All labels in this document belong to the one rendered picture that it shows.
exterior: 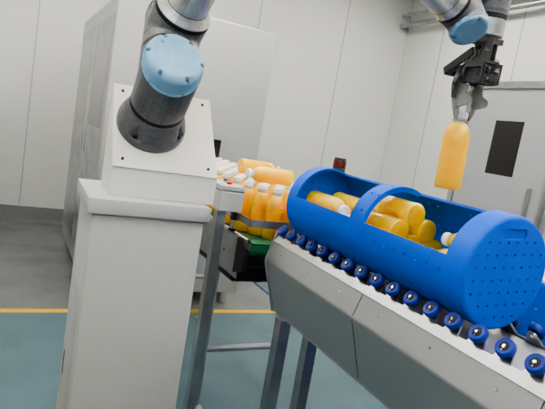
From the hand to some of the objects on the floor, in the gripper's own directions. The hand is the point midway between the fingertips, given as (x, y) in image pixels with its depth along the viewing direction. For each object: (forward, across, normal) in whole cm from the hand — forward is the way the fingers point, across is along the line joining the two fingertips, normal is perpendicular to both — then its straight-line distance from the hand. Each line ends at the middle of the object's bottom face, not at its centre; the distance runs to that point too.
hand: (461, 114), depth 143 cm
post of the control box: (+149, -34, +82) cm, 173 cm away
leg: (+149, +2, +55) cm, 159 cm away
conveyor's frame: (+152, -7, +148) cm, 212 cm away
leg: (+148, -12, +55) cm, 159 cm away
